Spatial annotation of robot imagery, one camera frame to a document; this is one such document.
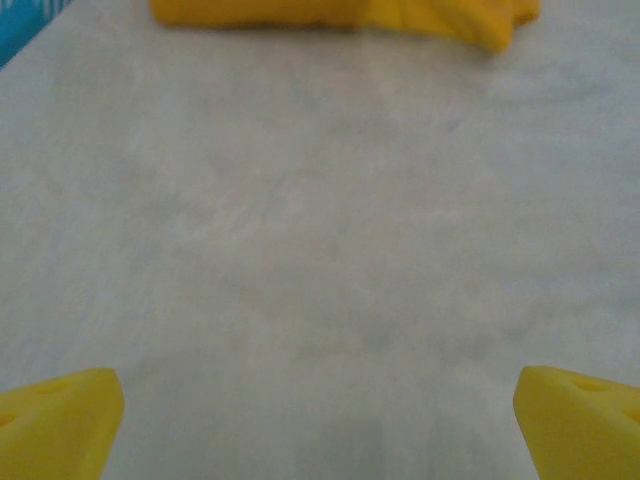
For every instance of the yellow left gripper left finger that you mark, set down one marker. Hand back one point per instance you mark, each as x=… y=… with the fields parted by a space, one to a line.
x=60 y=425

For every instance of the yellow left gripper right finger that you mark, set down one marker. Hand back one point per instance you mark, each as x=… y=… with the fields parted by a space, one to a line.
x=580 y=430

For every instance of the yellow t-shirt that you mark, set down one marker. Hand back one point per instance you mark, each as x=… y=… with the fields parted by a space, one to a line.
x=350 y=12

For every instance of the blue object at edge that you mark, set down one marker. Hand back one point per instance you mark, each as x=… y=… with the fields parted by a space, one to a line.
x=20 y=25

